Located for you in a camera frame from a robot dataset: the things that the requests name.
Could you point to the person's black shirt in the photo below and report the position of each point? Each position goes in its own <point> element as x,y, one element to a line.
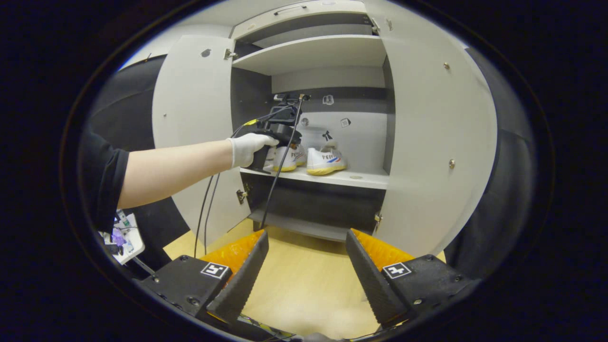
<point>102,175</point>

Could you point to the grey shoe cabinet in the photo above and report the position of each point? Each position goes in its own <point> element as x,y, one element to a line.
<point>332,52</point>

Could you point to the grey shoe cabinet door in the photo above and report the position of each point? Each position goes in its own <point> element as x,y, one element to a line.
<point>437,142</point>
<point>194,95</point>

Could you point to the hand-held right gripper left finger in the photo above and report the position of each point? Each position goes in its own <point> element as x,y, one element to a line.
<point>242,285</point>

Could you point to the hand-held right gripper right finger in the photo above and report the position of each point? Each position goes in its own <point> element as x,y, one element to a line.
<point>373,285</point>

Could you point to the white canvas shoe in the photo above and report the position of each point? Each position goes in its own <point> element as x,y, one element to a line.
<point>327,159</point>
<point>287,159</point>

